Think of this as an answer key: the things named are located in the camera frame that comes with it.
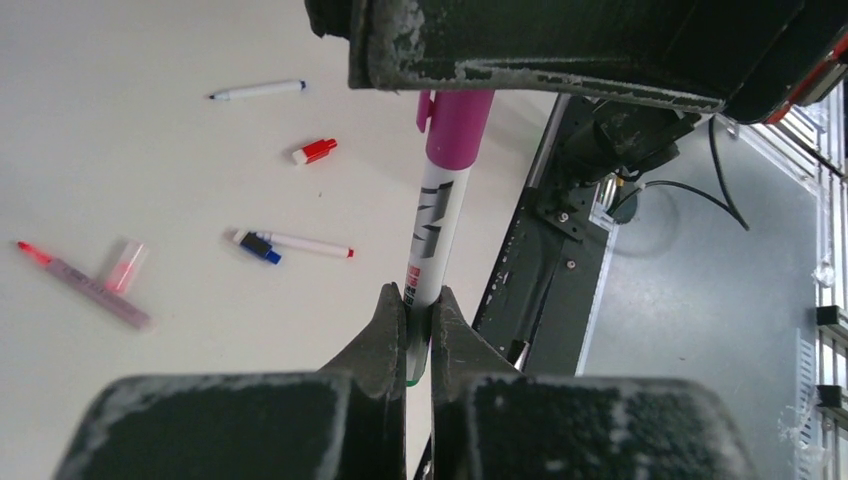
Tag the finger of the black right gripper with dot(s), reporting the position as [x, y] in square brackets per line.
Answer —
[686, 55]

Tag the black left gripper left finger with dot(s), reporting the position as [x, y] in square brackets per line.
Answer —
[345, 420]

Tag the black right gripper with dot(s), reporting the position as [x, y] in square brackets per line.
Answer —
[803, 66]

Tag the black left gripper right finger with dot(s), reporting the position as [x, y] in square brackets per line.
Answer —
[491, 421]

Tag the white marker pen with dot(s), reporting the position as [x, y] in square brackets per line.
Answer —
[438, 209]

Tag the magenta pen cap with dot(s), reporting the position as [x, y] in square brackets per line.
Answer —
[455, 122]

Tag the pink highlighter pen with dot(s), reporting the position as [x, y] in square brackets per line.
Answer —
[85, 286]

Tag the white pen blue end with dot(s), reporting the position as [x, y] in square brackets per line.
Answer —
[259, 90]

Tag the blue pen cap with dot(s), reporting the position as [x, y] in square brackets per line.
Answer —
[256, 246]

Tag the red pen cap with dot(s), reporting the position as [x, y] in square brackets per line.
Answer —
[314, 151]

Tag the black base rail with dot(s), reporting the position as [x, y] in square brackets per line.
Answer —
[537, 307]

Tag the grey cable duct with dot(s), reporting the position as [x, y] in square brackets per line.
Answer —
[810, 145]

